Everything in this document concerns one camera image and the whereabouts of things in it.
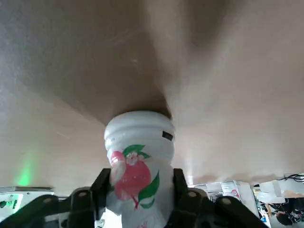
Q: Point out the white pink-label drink bottle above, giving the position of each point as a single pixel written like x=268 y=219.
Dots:
x=140 y=133

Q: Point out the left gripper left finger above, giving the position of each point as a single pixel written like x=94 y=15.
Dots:
x=83 y=204

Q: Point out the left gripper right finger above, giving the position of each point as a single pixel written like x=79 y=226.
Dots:
x=197 y=209

